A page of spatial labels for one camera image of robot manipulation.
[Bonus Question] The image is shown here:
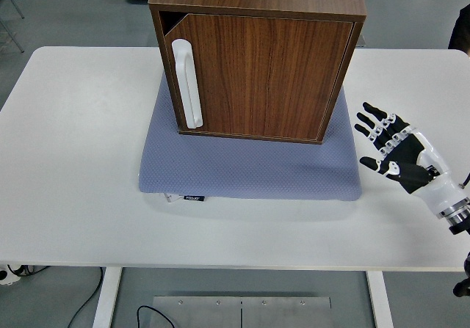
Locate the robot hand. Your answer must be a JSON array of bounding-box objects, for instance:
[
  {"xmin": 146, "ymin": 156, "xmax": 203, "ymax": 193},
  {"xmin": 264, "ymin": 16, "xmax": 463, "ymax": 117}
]
[{"xmin": 354, "ymin": 101, "xmax": 468, "ymax": 219}]

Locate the brown wooden cabinet door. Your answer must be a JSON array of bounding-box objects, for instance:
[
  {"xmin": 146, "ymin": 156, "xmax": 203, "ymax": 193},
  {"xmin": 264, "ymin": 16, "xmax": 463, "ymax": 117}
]
[{"xmin": 163, "ymin": 12, "xmax": 355, "ymax": 140}]

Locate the person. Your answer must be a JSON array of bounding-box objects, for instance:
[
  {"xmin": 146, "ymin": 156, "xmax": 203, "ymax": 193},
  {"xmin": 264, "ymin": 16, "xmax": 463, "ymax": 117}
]
[{"xmin": 448, "ymin": 4, "xmax": 470, "ymax": 54}]

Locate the white table leg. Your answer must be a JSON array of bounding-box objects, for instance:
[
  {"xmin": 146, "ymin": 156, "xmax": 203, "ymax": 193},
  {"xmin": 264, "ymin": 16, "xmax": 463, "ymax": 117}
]
[
  {"xmin": 91, "ymin": 267, "xmax": 123, "ymax": 328},
  {"xmin": 366, "ymin": 270, "xmax": 394, "ymax": 328}
]

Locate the blue-grey textured mat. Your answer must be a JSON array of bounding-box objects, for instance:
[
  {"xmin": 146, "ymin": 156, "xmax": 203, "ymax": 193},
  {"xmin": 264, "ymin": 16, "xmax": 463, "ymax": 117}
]
[{"xmin": 137, "ymin": 74, "xmax": 364, "ymax": 201}]

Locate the grey metal plate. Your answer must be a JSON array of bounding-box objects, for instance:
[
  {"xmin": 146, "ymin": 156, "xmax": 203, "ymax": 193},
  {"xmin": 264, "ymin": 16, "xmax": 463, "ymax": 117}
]
[{"xmin": 151, "ymin": 296, "xmax": 333, "ymax": 328}]

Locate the grey metal rack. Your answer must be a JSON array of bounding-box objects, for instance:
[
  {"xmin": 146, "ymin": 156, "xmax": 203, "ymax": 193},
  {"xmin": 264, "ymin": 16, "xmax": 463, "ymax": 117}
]
[{"xmin": 0, "ymin": 0, "xmax": 26, "ymax": 54}]

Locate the white power strip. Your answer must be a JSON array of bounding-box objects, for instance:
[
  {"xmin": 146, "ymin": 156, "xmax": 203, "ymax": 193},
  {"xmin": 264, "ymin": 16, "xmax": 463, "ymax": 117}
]
[{"xmin": 0, "ymin": 263, "xmax": 27, "ymax": 287}]

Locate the white plastic door handle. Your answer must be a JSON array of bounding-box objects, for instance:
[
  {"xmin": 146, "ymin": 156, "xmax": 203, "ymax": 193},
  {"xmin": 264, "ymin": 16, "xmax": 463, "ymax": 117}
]
[{"xmin": 170, "ymin": 38, "xmax": 204, "ymax": 129}]

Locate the black floor cable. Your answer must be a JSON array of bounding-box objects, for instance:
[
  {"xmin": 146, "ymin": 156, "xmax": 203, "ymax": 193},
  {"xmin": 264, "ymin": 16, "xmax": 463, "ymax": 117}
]
[
  {"xmin": 137, "ymin": 305, "xmax": 173, "ymax": 328},
  {"xmin": 69, "ymin": 267, "xmax": 104, "ymax": 328}
]

